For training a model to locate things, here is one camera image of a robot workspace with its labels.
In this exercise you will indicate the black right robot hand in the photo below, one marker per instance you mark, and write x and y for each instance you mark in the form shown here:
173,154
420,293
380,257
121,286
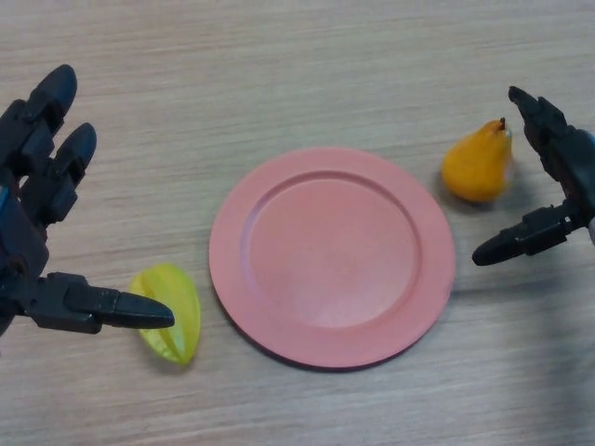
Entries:
576,162

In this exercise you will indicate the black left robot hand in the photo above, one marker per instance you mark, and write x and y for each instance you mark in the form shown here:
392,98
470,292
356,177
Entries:
23,241

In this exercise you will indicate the yellow orange pear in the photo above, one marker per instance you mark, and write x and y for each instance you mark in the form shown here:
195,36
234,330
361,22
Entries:
476,165

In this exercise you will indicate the pink round plate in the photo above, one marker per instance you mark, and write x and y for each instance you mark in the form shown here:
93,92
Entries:
330,260

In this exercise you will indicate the yellow green starfruit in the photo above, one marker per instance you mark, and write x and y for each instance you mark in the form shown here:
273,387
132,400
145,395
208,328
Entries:
179,297

